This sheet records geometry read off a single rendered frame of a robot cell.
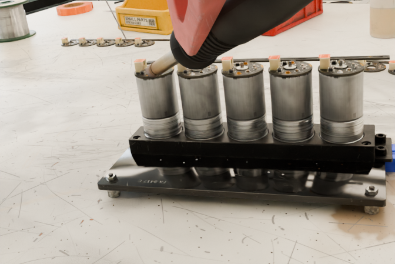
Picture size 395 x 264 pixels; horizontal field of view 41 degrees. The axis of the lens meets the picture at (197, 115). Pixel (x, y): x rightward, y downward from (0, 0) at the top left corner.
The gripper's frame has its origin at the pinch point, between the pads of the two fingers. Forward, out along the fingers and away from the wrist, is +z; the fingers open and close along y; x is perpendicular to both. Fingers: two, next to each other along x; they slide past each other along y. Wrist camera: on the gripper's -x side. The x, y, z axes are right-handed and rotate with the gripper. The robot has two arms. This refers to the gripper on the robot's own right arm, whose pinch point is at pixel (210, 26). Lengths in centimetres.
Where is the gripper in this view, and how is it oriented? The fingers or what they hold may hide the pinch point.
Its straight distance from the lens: 23.7
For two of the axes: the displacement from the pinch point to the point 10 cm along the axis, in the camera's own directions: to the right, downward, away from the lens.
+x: 4.7, 6.9, -5.5
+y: -8.7, 2.7, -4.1
